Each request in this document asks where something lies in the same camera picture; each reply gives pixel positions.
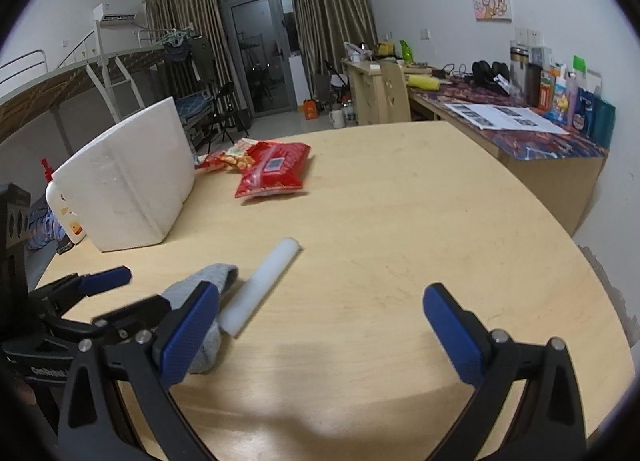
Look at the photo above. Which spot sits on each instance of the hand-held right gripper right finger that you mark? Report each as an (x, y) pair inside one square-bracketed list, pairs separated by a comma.
[(452, 336)]

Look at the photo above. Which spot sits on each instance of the grey metal bed ladder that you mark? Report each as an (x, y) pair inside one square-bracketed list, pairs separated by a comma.
[(117, 86)]

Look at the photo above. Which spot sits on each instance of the blue plaid bedding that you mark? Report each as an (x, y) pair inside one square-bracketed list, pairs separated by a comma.
[(192, 103)]

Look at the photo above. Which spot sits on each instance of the blue and orange quilt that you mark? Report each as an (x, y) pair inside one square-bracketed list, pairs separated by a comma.
[(42, 232)]

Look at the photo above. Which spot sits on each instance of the blue box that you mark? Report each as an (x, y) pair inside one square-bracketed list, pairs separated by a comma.
[(582, 111)]

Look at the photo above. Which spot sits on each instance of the white kettle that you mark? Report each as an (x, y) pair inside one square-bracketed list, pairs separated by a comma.
[(353, 49)]

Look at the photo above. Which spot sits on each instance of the dark hanging garment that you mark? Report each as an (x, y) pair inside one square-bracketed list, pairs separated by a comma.
[(175, 50)]

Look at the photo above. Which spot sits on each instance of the light blue clothes hangers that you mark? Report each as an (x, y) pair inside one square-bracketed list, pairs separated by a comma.
[(172, 36)]

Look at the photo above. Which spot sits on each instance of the brown curtain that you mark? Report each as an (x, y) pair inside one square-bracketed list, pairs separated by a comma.
[(325, 6), (192, 26)]

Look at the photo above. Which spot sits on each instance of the silver thermos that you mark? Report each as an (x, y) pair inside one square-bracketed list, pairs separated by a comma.
[(519, 68)]

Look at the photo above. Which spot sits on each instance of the black folding chair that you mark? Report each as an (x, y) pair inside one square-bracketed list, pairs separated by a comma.
[(227, 111)]

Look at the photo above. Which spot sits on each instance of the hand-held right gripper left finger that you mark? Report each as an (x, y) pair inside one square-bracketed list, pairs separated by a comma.
[(192, 336)]

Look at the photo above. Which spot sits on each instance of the orange bottle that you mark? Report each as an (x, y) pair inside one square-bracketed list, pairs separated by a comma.
[(311, 109)]

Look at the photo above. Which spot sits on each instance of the orange snack packet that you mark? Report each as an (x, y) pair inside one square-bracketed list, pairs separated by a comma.
[(232, 157)]

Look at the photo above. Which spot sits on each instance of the printed paper sheets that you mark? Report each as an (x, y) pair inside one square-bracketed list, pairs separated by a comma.
[(505, 116)]

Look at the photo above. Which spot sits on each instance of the white foam stick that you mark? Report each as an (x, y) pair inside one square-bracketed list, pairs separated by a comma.
[(260, 286)]

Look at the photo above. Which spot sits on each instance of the white spray bottle red trigger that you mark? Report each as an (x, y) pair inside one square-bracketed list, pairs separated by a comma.
[(62, 211)]

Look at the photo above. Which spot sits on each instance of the white wall socket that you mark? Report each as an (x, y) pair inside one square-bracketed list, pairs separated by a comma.
[(528, 36)]

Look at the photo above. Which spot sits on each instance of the wooden desk with patterned mat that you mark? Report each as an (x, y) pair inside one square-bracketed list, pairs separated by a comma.
[(550, 181)]

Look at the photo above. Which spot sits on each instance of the white air conditioner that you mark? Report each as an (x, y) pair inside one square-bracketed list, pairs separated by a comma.
[(115, 15)]

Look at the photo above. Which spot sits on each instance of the white foam box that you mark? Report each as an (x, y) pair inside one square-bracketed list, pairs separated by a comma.
[(125, 181)]

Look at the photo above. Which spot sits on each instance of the yellow cloth roll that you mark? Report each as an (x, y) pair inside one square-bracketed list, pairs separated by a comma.
[(424, 84)]

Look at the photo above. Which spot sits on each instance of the black bag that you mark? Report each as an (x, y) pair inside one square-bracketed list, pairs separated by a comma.
[(485, 72)]

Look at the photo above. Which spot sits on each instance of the teal box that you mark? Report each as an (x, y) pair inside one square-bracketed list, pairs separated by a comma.
[(602, 123)]

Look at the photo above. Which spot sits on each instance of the white jug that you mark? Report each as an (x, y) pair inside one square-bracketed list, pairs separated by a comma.
[(336, 117)]

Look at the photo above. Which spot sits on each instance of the wooden chair smiley cutout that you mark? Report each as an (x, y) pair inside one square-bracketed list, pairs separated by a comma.
[(395, 91)]

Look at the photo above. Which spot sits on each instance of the grey sock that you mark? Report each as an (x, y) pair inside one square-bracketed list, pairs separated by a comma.
[(212, 275)]

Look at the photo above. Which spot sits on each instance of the orange box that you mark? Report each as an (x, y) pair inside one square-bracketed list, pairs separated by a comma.
[(549, 88)]

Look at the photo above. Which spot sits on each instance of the green hanging jacket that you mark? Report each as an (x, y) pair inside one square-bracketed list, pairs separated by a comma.
[(201, 60)]

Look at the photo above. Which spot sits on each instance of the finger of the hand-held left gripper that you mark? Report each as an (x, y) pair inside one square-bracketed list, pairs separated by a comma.
[(135, 313), (107, 278)]

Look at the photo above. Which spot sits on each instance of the glass balcony door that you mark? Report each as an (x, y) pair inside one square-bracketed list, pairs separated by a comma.
[(260, 31)]

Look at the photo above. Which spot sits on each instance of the red packet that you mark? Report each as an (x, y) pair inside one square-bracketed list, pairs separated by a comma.
[(272, 168)]

